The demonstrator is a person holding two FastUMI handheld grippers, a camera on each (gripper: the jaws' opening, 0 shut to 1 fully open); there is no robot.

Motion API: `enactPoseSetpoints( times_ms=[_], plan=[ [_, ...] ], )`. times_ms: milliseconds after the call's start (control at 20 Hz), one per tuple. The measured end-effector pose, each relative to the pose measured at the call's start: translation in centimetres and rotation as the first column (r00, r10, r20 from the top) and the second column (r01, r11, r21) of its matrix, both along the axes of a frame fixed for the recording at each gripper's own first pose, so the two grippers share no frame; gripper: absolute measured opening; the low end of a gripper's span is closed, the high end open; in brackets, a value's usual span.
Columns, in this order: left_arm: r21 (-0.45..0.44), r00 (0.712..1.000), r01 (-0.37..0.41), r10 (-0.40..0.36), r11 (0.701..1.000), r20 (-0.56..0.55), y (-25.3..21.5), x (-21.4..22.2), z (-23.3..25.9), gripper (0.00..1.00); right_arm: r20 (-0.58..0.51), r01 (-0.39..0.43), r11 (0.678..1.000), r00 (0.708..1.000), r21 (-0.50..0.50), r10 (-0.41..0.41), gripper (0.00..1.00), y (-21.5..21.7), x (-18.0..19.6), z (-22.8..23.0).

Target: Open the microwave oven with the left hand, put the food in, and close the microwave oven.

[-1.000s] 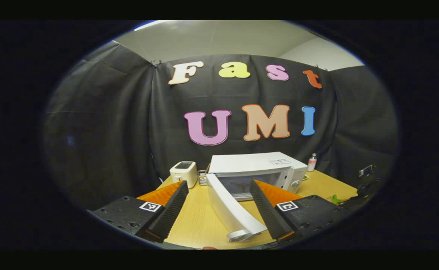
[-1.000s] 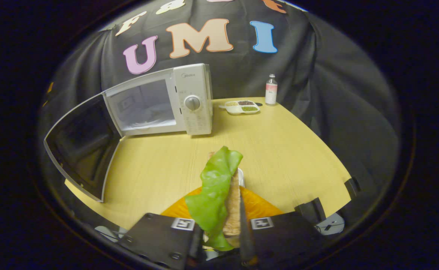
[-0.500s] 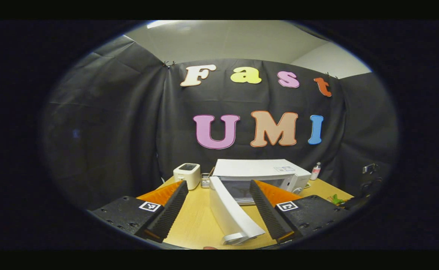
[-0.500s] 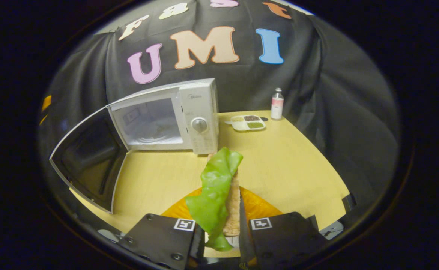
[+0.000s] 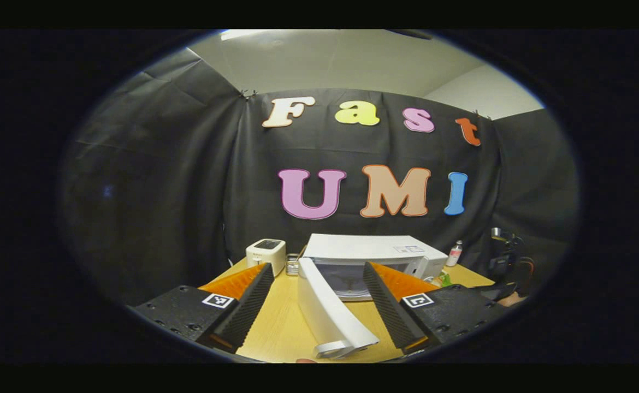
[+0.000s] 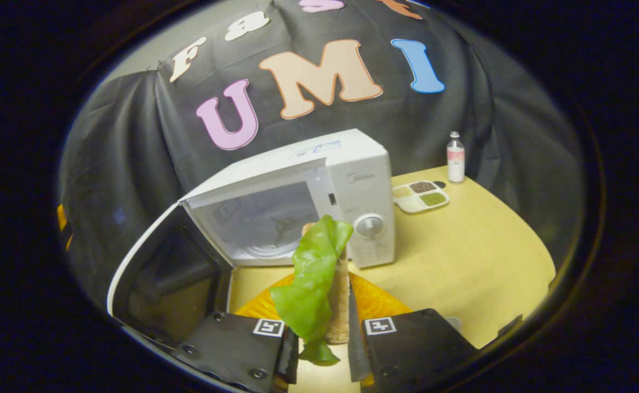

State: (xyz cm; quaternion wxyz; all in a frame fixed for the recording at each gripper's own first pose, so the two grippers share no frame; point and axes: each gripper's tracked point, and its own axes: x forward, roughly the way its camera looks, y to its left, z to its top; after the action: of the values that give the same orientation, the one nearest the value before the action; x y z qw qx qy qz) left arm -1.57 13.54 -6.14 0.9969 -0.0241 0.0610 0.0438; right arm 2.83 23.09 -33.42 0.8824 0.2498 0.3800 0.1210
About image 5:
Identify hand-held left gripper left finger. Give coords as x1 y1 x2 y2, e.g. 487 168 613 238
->
133 263 275 354

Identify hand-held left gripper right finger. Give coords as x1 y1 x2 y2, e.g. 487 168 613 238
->
362 261 510 355

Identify white microwave oven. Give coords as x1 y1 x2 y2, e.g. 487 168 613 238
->
297 234 448 359

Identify white toaster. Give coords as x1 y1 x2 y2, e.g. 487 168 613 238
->
246 239 287 277

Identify black backdrop cloth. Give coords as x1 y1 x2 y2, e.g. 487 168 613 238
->
60 48 579 306

